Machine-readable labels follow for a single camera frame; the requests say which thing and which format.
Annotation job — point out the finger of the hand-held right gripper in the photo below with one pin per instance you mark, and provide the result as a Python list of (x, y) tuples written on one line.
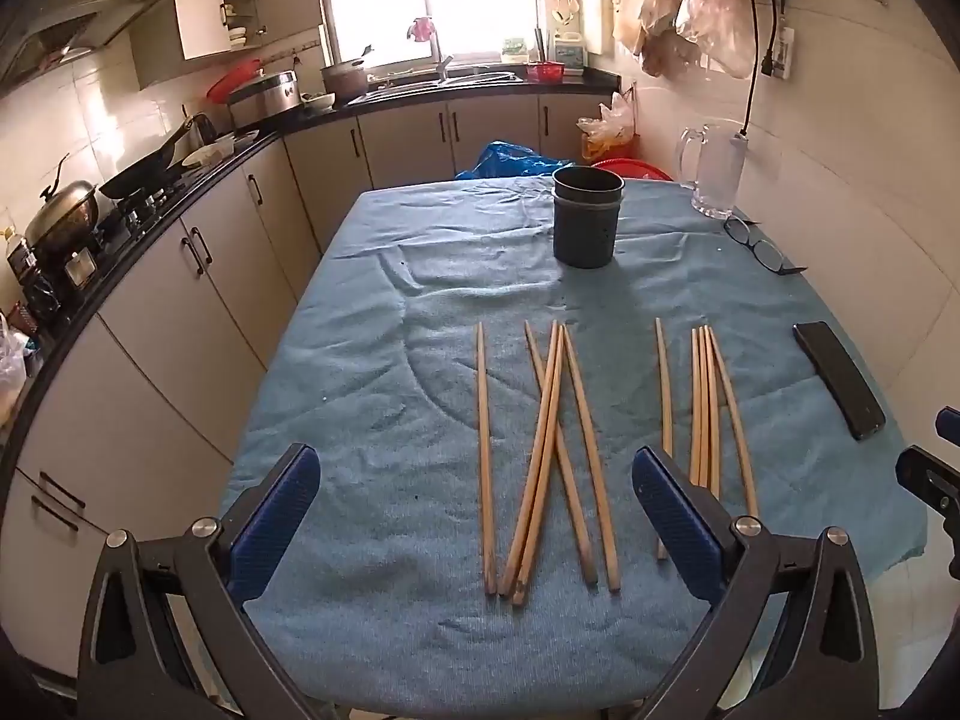
[(934, 495), (949, 424)]

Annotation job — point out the kitchen window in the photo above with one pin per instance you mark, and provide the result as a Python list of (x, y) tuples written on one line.
[(427, 0)]

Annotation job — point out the white detergent bottle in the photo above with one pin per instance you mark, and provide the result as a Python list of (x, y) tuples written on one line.
[(568, 52)]

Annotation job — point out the wooden chopstick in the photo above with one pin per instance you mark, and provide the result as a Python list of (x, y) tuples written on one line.
[(694, 405), (735, 435), (541, 390), (541, 480), (712, 427), (529, 495), (484, 465), (664, 390), (592, 465), (703, 405)]

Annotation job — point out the black smartphone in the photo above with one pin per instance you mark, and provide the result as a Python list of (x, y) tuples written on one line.
[(840, 379)]

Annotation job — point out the red plastic basin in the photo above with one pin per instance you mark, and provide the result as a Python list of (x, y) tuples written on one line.
[(634, 169)]

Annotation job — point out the beige upper kitchen cabinet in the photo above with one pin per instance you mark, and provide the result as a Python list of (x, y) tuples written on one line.
[(217, 15)]

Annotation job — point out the black frying pan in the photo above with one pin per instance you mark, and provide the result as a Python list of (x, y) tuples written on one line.
[(146, 172)]

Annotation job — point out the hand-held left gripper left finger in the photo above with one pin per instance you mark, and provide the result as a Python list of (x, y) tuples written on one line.
[(274, 517)]

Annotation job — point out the black kitchen countertop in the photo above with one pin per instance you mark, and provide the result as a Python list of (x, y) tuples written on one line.
[(247, 146)]

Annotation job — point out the blue table cloth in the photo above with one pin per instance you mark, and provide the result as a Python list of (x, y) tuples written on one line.
[(420, 315)]

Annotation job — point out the gas stove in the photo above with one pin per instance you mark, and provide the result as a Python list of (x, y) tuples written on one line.
[(139, 210)]

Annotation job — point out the dark grey chopstick holder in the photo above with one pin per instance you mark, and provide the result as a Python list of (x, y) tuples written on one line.
[(587, 229)]

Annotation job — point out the brown cooking pot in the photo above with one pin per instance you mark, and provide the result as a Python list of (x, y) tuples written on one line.
[(345, 82)]

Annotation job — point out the green white container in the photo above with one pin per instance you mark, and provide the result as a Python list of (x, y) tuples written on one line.
[(514, 50)]

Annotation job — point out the sink faucet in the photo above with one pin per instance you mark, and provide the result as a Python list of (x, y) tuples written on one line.
[(444, 67)]

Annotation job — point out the orange plastic bag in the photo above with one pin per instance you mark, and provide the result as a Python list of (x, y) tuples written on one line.
[(611, 127)]

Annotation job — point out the small red basket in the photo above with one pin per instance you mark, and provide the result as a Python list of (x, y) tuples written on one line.
[(544, 73)]

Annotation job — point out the blue plastic bag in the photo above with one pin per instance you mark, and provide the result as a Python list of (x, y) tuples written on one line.
[(510, 161)]

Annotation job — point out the red plastic lid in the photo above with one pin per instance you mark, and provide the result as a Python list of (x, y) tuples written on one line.
[(229, 82)]

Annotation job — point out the steel wok with lid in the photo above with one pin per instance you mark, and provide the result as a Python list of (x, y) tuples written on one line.
[(64, 214)]

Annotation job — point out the clear glass pitcher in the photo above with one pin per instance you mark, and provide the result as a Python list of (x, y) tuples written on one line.
[(716, 172)]

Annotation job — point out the white plate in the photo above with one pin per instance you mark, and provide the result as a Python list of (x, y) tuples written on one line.
[(210, 154)]

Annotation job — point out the steel rice cooker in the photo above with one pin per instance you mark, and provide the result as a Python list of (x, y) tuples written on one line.
[(264, 97)]

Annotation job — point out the range hood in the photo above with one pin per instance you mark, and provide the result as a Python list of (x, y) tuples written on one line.
[(82, 11)]

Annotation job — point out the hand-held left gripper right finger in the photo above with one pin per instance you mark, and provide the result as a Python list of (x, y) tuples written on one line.
[(675, 517)]

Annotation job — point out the beige lower kitchen cabinets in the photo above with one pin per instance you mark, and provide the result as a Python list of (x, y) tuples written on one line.
[(150, 360)]

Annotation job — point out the hanging plastic bags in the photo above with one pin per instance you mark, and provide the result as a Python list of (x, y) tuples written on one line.
[(697, 7)]

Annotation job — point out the black eyeglasses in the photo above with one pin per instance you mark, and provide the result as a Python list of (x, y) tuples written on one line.
[(761, 251)]

